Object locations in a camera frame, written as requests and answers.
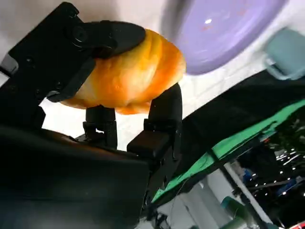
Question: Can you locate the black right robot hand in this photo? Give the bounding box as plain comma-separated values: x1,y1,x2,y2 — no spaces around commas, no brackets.
0,1,184,229

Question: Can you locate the orange and white toy bread roll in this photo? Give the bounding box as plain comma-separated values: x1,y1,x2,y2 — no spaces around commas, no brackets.
59,28,187,116

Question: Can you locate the black tripod pole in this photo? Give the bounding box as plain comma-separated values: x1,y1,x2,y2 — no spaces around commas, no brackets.
207,149,253,208

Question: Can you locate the teal cylinder container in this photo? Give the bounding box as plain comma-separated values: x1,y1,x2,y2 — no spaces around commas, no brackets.
220,195,253,229

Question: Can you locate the black backdrop cloth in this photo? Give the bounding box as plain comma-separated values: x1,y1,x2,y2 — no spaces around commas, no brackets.
164,70,305,189

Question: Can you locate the green cloth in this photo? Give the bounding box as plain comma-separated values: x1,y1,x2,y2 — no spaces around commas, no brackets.
151,99,305,203

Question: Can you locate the lilac plate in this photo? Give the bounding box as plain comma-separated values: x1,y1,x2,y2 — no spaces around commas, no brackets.
162,0,290,76

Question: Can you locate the dark leafy plant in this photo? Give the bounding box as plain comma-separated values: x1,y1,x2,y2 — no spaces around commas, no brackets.
278,111,305,151

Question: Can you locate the pale green mug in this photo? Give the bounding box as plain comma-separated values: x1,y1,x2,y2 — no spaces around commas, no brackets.
263,27,305,81

